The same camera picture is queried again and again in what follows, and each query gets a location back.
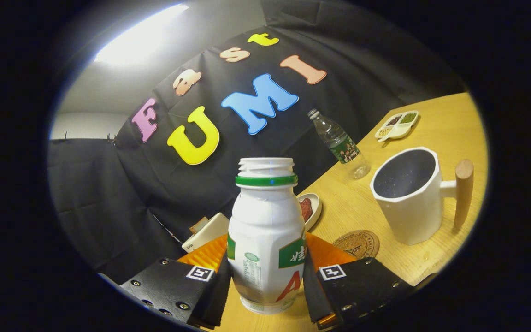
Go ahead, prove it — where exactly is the bread slice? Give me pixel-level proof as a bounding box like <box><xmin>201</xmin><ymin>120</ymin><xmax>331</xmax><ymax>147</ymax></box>
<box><xmin>189</xmin><ymin>216</ymin><xmax>209</xmax><ymax>234</ymax></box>

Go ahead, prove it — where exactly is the black backdrop cloth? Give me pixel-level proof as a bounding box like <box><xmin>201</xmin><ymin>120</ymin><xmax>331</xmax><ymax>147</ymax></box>
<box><xmin>47</xmin><ymin>0</ymin><xmax>469</xmax><ymax>284</ymax></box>

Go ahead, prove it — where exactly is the white divided dish with beans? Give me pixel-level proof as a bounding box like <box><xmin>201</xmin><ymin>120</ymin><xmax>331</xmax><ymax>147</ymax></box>
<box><xmin>375</xmin><ymin>110</ymin><xmax>419</xmax><ymax>142</ymax></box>

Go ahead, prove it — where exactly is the white juice bottle green label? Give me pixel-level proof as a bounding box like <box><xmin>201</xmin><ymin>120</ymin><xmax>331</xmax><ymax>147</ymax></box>
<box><xmin>227</xmin><ymin>157</ymin><xmax>307</xmax><ymax>315</ymax></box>

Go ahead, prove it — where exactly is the wooden table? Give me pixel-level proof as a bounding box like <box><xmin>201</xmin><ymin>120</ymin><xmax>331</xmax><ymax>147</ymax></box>
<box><xmin>215</xmin><ymin>92</ymin><xmax>490</xmax><ymax>332</ymax></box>

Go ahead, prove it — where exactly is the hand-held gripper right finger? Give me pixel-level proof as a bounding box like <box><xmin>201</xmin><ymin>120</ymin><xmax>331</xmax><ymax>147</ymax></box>
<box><xmin>303</xmin><ymin>232</ymin><xmax>416</xmax><ymax>330</ymax></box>

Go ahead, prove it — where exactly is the round cork coaster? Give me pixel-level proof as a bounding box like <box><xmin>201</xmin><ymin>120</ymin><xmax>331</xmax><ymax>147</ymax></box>
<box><xmin>332</xmin><ymin>230</ymin><xmax>380</xmax><ymax>260</ymax></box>

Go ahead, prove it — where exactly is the white cup wooden handle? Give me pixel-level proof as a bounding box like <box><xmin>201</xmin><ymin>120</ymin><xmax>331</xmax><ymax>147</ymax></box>
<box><xmin>369</xmin><ymin>147</ymin><xmax>474</xmax><ymax>246</ymax></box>

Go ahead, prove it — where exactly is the thin toaster cable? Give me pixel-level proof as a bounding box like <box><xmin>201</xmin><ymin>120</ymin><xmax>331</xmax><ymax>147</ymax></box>
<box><xmin>152</xmin><ymin>213</ymin><xmax>184</xmax><ymax>246</ymax></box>

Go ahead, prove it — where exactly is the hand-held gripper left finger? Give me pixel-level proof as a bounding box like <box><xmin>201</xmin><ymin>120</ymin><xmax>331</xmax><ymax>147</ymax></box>
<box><xmin>118</xmin><ymin>233</ymin><xmax>233</xmax><ymax>330</ymax></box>

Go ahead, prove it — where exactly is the ceiling light panel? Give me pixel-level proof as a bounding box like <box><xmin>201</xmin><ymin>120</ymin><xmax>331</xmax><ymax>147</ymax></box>
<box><xmin>94</xmin><ymin>4</ymin><xmax>189</xmax><ymax>66</ymax></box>

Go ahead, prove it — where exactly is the round plate with red food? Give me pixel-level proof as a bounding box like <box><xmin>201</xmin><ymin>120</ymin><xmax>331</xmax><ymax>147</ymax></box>
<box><xmin>297</xmin><ymin>192</ymin><xmax>322</xmax><ymax>232</ymax></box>

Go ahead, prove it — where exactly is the clear plastic water bottle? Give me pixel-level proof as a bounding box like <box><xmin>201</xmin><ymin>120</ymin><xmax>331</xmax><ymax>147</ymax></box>
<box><xmin>307</xmin><ymin>108</ymin><xmax>371</xmax><ymax>180</ymax></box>

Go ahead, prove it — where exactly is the cream toaster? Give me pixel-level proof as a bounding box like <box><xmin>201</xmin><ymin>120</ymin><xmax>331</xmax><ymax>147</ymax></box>
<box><xmin>182</xmin><ymin>212</ymin><xmax>230</xmax><ymax>253</ymax></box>

